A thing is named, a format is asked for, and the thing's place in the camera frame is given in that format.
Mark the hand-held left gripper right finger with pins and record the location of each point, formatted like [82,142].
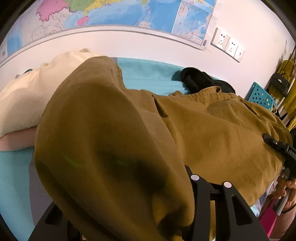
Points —
[201,192]

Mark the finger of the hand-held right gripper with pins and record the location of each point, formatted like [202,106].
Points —
[275,143]

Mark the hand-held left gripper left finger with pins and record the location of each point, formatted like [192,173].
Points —
[53,231]

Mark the olive brown jacket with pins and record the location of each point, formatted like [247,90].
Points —
[138,143]

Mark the person's right forearm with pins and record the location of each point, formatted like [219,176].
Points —
[285,224]

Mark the person's right hand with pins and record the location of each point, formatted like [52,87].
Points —
[283,188]

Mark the yellow-green hanging garment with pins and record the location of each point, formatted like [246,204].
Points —
[290,99]

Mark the blue perforated plastic basket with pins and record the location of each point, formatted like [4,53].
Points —
[261,95]

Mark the black handbag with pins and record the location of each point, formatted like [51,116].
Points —
[279,83]

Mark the magenta cloth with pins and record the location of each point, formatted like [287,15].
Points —
[268,221]

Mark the black garment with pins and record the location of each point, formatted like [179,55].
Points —
[203,81]

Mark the pink folded cloth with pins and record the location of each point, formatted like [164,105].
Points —
[16,141]

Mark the teal grey patterned bed sheet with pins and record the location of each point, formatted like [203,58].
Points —
[148,71]

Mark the cream duvet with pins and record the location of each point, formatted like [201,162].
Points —
[34,97]

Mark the white wall switch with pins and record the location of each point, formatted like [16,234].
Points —
[239,53]

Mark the white wall socket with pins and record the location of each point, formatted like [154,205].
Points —
[231,45]
[219,38]

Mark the colourful wall map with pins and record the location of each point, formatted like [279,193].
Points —
[115,11]

